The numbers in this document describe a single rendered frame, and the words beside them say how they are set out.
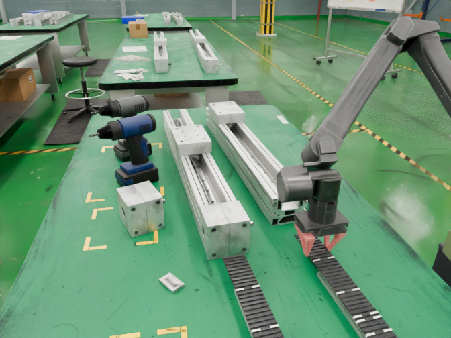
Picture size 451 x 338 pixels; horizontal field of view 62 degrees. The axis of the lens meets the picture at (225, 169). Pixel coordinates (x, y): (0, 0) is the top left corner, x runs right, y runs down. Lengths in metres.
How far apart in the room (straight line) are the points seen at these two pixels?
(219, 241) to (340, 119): 0.38
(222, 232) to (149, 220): 0.21
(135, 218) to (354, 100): 0.58
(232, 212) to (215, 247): 0.09
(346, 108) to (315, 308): 0.42
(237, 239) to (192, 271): 0.12
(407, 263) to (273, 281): 0.32
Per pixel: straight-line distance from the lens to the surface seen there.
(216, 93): 2.66
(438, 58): 1.07
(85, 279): 0.90
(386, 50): 1.00
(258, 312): 0.74
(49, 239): 1.05
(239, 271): 0.82
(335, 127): 0.83
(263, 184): 1.03
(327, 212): 0.81
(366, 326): 0.76
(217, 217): 0.87
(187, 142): 1.19
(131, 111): 1.35
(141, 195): 0.97
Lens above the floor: 1.36
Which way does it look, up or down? 27 degrees down
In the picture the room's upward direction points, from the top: straight up
